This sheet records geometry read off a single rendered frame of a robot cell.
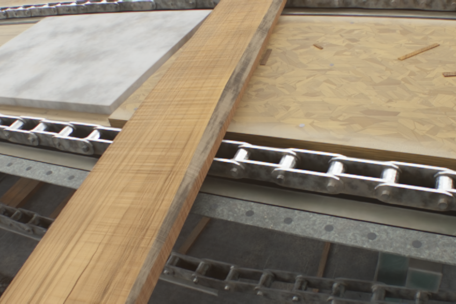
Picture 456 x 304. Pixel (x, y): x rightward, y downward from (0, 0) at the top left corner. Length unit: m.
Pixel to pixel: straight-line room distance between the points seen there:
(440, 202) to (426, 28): 0.50
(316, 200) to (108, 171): 0.27
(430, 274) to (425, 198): 0.09
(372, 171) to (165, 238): 0.27
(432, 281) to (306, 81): 0.40
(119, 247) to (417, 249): 0.32
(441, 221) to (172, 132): 0.37
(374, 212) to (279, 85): 0.32
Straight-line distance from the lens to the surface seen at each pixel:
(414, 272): 0.57
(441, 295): 0.76
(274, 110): 0.72
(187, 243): 1.66
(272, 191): 0.59
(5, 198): 2.27
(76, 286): 0.48
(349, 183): 0.56
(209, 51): 0.85
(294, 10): 1.15
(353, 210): 0.56
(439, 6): 1.11
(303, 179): 0.57
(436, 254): 0.52
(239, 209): 0.57
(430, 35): 0.95
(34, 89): 1.04
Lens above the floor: 1.22
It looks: 37 degrees down
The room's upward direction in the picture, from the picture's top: 13 degrees counter-clockwise
